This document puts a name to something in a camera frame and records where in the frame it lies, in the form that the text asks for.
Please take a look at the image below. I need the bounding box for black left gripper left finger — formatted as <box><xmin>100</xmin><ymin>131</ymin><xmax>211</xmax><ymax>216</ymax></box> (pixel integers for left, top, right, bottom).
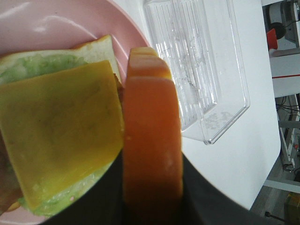
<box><xmin>44</xmin><ymin>153</ymin><xmax>123</xmax><ymax>225</ymax></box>

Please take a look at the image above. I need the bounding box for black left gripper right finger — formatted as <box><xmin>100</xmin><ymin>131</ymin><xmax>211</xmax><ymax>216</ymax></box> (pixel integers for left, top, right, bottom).
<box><xmin>181</xmin><ymin>156</ymin><xmax>274</xmax><ymax>225</ymax></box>

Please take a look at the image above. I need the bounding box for bread slice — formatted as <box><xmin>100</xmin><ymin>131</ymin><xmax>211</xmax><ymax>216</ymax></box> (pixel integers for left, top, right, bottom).
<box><xmin>0</xmin><ymin>35</ymin><xmax>121</xmax><ymax>84</ymax></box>
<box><xmin>122</xmin><ymin>47</ymin><xmax>183</xmax><ymax>225</ymax></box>

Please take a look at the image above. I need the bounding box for yellow cheese slice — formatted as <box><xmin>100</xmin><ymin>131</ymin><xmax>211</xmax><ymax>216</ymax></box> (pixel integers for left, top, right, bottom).
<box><xmin>0</xmin><ymin>60</ymin><xmax>124</xmax><ymax>210</ymax></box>

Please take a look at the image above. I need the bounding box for green lettuce leaf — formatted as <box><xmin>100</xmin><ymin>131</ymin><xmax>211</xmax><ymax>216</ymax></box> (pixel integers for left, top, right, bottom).
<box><xmin>0</xmin><ymin>50</ymin><xmax>119</xmax><ymax>214</ymax></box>

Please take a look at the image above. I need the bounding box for background equipment rack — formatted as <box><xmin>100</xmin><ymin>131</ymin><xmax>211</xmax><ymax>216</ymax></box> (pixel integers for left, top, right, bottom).
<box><xmin>260</xmin><ymin>0</ymin><xmax>300</xmax><ymax>225</ymax></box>

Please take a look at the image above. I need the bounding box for right clear plastic tray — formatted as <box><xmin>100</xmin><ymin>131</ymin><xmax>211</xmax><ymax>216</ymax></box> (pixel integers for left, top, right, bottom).
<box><xmin>143</xmin><ymin>0</ymin><xmax>250</xmax><ymax>144</ymax></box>

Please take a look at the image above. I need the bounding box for pink round plate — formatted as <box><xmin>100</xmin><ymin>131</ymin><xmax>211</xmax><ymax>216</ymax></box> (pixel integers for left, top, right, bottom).
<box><xmin>0</xmin><ymin>0</ymin><xmax>152</xmax><ymax>223</ymax></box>

